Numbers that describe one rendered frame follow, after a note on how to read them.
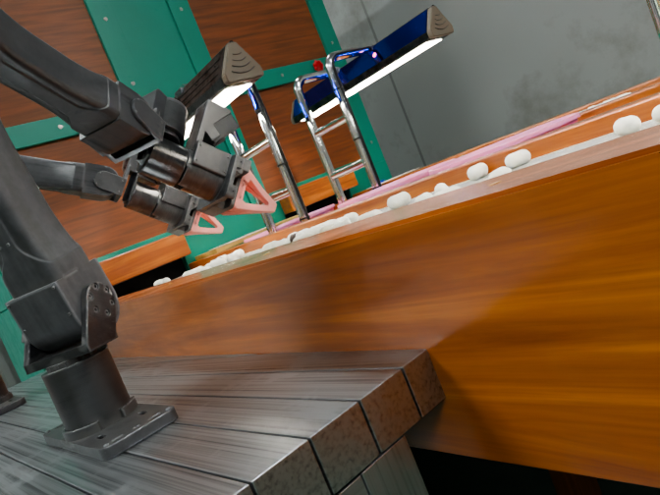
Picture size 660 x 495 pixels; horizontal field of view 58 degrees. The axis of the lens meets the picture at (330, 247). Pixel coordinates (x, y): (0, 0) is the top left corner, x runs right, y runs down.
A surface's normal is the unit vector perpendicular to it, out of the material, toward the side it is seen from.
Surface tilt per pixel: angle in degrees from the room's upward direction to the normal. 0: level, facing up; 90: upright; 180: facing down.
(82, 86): 90
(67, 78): 93
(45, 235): 82
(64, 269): 90
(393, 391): 90
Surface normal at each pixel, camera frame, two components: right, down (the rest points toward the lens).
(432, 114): -0.70, 0.34
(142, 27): 0.57, -0.16
